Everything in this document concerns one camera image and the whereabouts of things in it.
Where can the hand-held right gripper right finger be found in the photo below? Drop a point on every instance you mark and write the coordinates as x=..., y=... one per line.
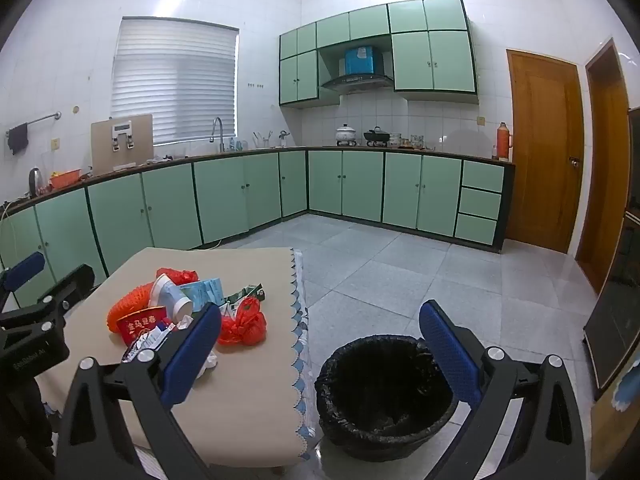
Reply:
x=450, y=355

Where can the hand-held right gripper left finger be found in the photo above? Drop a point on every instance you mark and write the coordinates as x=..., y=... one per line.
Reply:
x=192, y=355

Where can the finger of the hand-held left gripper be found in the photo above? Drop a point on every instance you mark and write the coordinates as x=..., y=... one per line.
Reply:
x=25, y=270
x=70, y=285

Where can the white plastic bag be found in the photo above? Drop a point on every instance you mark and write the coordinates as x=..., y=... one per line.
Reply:
x=209, y=364

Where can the white printed wrapper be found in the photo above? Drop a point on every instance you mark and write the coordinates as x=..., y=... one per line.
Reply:
x=150, y=344

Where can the red packet yellow print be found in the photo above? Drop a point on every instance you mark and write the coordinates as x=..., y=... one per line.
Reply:
x=142, y=325

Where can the orange mesh bag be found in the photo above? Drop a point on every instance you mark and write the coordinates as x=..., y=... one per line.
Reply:
x=245, y=325

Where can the white cup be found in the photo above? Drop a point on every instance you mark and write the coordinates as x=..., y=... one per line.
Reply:
x=170, y=297

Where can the light blue carton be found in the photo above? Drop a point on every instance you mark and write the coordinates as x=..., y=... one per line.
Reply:
x=205, y=291

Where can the long orange foam fruit net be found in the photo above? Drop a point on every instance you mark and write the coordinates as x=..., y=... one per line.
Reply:
x=132, y=305

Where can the black bin with liner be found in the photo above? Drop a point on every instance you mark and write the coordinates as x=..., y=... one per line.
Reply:
x=340, y=370

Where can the table with beige cloth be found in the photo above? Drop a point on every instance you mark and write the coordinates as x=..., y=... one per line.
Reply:
x=250, y=410

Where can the steel kettle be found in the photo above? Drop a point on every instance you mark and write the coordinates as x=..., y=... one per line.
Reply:
x=35, y=180

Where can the orange plastic basket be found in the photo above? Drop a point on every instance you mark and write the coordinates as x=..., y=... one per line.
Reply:
x=66, y=180

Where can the white blue lace cloth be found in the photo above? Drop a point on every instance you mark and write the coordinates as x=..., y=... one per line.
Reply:
x=302, y=310

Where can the dark towel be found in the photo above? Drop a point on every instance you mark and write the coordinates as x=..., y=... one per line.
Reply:
x=17, y=139

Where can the wooden cutting board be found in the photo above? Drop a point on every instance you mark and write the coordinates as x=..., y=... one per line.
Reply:
x=102, y=150

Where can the green base cabinets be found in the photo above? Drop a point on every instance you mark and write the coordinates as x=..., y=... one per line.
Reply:
x=220, y=195

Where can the dark glass cabinet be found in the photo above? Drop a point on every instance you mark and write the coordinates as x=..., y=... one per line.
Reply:
x=620, y=310

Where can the blue white frilled cloth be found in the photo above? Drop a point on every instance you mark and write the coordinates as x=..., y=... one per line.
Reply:
x=629, y=385

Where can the steel kitchen faucet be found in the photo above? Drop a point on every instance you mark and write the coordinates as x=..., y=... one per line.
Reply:
x=218, y=132

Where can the glass jars on counter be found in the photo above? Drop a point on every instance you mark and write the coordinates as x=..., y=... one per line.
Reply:
x=416, y=141

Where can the orange thermos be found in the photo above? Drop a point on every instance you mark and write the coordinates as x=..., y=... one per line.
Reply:
x=503, y=142

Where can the utensil holder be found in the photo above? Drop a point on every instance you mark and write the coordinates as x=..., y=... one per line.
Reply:
x=262, y=140

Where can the white window blind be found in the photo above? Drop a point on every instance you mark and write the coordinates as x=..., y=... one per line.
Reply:
x=175, y=80

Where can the black wok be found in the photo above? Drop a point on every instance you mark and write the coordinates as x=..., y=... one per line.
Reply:
x=376, y=136

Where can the plain wooden door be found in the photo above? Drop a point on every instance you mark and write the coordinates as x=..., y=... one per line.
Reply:
x=607, y=170

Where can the white cooking pot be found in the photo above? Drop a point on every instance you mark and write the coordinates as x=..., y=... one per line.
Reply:
x=346, y=135

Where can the range hood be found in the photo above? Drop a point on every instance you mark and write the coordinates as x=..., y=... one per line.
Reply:
x=357, y=82

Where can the blue box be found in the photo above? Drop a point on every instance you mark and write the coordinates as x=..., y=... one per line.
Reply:
x=360, y=60

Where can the steel towel rail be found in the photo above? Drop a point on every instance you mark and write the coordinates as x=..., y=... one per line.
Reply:
x=42, y=120

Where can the white metal bracket device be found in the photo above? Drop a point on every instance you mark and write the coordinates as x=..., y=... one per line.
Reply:
x=122, y=127

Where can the green wall cabinets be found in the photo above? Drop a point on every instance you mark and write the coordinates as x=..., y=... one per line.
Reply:
x=425, y=60

